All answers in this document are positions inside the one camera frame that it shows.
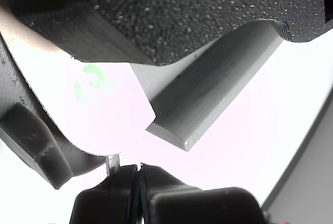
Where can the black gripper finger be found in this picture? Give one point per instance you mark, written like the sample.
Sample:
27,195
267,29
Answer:
195,208

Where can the tan 3M protective film strip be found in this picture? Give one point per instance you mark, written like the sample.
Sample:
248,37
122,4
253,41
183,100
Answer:
91,78

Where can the grey plastic fixture with legs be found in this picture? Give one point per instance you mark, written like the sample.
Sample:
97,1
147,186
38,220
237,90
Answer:
208,91

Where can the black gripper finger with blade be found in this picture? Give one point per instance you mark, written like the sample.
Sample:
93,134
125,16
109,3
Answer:
104,205

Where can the black printed gripper finger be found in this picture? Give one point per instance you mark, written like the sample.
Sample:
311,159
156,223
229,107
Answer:
182,13

